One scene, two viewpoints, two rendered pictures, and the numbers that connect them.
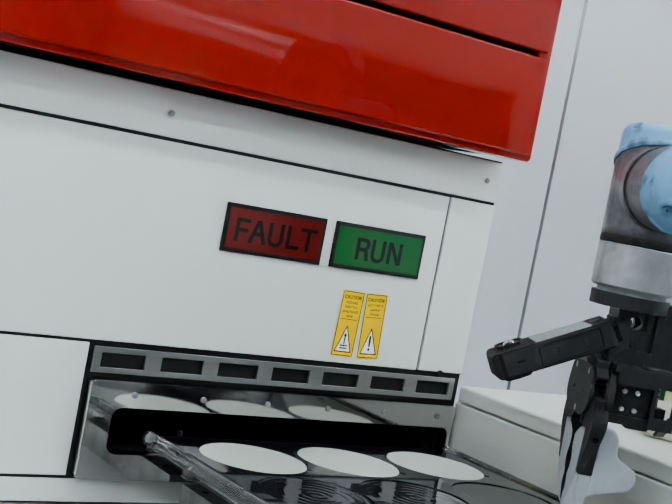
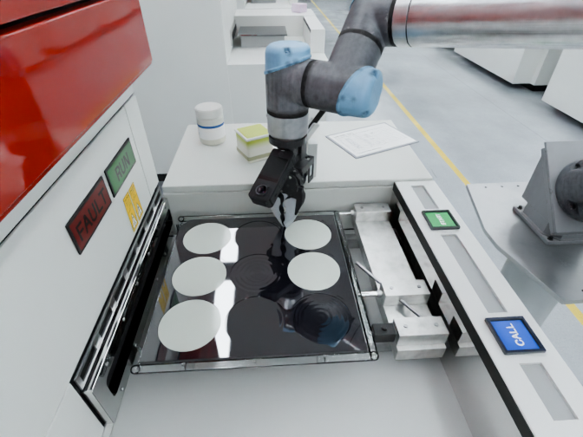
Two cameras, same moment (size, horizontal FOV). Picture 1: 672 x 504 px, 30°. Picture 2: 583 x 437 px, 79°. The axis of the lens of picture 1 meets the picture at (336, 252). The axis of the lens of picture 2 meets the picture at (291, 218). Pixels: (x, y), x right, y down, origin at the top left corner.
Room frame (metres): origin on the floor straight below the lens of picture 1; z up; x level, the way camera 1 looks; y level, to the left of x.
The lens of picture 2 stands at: (0.81, 0.25, 1.39)
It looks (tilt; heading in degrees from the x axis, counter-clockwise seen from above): 38 degrees down; 301
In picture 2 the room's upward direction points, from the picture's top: straight up
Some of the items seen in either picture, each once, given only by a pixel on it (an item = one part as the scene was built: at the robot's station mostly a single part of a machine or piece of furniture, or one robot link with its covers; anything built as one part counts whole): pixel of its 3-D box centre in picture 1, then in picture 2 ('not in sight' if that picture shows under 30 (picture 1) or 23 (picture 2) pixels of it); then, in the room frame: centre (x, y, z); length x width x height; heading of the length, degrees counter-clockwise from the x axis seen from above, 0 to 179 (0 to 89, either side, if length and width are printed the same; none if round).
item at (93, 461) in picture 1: (280, 437); (142, 285); (1.27, 0.02, 0.89); 0.44 x 0.02 x 0.10; 125
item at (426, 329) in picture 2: not in sight; (419, 330); (0.81, -0.15, 0.89); 0.08 x 0.03 x 0.03; 35
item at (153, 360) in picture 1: (289, 374); (129, 260); (1.28, 0.02, 0.96); 0.44 x 0.01 x 0.02; 125
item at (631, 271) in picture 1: (634, 272); (285, 123); (1.14, -0.27, 1.13); 0.08 x 0.08 x 0.05
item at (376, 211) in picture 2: not in sight; (371, 211); (1.00, -0.41, 0.89); 0.08 x 0.03 x 0.03; 35
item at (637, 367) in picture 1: (625, 361); (289, 160); (1.14, -0.28, 1.05); 0.09 x 0.08 x 0.12; 95
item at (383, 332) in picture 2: not in sight; (383, 331); (0.86, -0.11, 0.90); 0.04 x 0.02 x 0.03; 35
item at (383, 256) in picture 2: not in sight; (389, 271); (0.90, -0.28, 0.87); 0.36 x 0.08 x 0.03; 125
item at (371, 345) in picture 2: not in sight; (351, 270); (0.96, -0.21, 0.90); 0.38 x 0.01 x 0.01; 125
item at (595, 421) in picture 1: (591, 424); (293, 195); (1.12, -0.25, 0.99); 0.05 x 0.02 x 0.09; 5
